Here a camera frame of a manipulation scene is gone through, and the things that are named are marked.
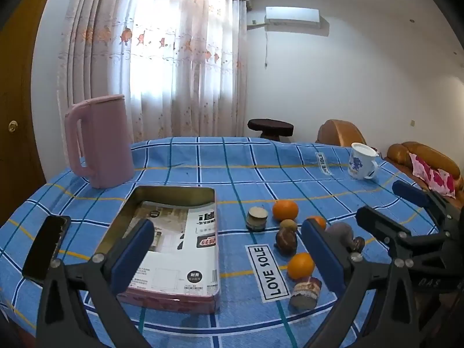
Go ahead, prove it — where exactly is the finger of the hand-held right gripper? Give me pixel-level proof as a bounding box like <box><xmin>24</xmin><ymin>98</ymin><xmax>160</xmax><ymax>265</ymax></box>
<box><xmin>391</xmin><ymin>180</ymin><xmax>464</xmax><ymax>225</ymax></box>
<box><xmin>355</xmin><ymin>206</ymin><xmax>441</xmax><ymax>262</ymax></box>

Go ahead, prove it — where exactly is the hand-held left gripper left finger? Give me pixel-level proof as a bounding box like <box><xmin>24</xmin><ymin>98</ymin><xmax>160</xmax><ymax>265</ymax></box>
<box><xmin>36</xmin><ymin>219</ymin><xmax>156</xmax><ymax>348</ymax></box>

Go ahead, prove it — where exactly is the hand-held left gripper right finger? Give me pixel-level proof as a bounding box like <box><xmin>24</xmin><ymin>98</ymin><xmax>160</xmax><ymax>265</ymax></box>
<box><xmin>301</xmin><ymin>219</ymin><xmax>422</xmax><ymax>348</ymax></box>

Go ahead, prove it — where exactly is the orange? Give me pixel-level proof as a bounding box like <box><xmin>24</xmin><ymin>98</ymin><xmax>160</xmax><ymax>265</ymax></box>
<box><xmin>287</xmin><ymin>253</ymin><xmax>316</xmax><ymax>281</ymax></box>
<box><xmin>272</xmin><ymin>200</ymin><xmax>300</xmax><ymax>222</ymax></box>
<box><xmin>306</xmin><ymin>215</ymin><xmax>327</xmax><ymax>231</ymax></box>

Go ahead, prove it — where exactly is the rectangular metal tin box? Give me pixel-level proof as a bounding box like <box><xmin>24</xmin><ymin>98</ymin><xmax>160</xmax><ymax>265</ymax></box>
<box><xmin>95</xmin><ymin>186</ymin><xmax>222</xmax><ymax>315</ymax></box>

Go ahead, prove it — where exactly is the purple-grey round fruit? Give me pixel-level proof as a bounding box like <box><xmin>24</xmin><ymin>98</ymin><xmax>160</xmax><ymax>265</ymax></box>
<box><xmin>325</xmin><ymin>223</ymin><xmax>356</xmax><ymax>251</ymax></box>

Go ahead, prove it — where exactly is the pink floral cloth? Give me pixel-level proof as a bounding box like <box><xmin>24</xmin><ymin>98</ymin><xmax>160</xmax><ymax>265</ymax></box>
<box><xmin>409</xmin><ymin>152</ymin><xmax>464</xmax><ymax>199</ymax></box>

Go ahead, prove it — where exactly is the small jar with patterned label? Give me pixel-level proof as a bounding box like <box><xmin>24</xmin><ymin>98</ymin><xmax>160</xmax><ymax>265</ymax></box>
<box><xmin>289</xmin><ymin>276</ymin><xmax>323</xmax><ymax>310</ymax></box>

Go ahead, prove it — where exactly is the brown round fruit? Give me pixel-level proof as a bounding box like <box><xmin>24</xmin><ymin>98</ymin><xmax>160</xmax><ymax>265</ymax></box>
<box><xmin>274</xmin><ymin>229</ymin><xmax>298</xmax><ymax>255</ymax></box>

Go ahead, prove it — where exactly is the brown sofa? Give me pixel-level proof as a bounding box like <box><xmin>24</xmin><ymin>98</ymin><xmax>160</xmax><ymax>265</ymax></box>
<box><xmin>384</xmin><ymin>141</ymin><xmax>464</xmax><ymax>196</ymax></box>

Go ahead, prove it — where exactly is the printed paper card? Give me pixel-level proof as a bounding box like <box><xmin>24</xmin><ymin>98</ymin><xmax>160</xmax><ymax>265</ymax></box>
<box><xmin>125</xmin><ymin>201</ymin><xmax>218</xmax><ymax>296</ymax></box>

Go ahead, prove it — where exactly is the white mug with blue print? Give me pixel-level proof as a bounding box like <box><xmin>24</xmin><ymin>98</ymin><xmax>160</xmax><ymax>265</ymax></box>
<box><xmin>348</xmin><ymin>142</ymin><xmax>380</xmax><ymax>181</ymax></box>

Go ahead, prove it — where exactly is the small glass jar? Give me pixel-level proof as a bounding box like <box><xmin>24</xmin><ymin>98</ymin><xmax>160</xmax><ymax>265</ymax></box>
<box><xmin>246</xmin><ymin>206</ymin><xmax>269</xmax><ymax>233</ymax></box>

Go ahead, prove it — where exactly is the black smartphone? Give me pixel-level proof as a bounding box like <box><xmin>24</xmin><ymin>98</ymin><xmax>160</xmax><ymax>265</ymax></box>
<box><xmin>22</xmin><ymin>215</ymin><xmax>72</xmax><ymax>280</ymax></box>

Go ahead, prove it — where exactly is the brown rounded chair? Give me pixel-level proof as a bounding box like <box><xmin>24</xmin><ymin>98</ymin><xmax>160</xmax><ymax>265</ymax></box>
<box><xmin>315</xmin><ymin>119</ymin><xmax>367</xmax><ymax>146</ymax></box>

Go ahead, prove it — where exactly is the pink electric kettle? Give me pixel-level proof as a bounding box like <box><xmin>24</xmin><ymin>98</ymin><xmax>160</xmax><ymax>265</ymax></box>
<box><xmin>64</xmin><ymin>94</ymin><xmax>135</xmax><ymax>189</ymax></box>

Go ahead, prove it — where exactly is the blue plaid tablecloth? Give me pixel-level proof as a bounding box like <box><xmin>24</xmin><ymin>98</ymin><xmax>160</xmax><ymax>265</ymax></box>
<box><xmin>0</xmin><ymin>137</ymin><xmax>445</xmax><ymax>348</ymax></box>

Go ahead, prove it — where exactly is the dark round stool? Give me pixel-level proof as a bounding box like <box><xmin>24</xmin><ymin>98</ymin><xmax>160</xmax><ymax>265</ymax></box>
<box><xmin>247</xmin><ymin>118</ymin><xmax>294</xmax><ymax>143</ymax></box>

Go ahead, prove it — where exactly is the wooden door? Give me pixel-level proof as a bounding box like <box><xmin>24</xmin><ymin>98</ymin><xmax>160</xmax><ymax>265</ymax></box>
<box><xmin>0</xmin><ymin>0</ymin><xmax>62</xmax><ymax>225</ymax></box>

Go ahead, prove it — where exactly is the sheer floral curtain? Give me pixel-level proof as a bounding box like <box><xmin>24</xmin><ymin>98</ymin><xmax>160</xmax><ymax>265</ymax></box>
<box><xmin>56</xmin><ymin>0</ymin><xmax>251</xmax><ymax>144</ymax></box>

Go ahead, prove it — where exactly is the white air conditioner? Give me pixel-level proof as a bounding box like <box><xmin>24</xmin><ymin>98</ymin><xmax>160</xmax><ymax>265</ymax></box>
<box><xmin>264</xmin><ymin>6</ymin><xmax>321</xmax><ymax>31</ymax></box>

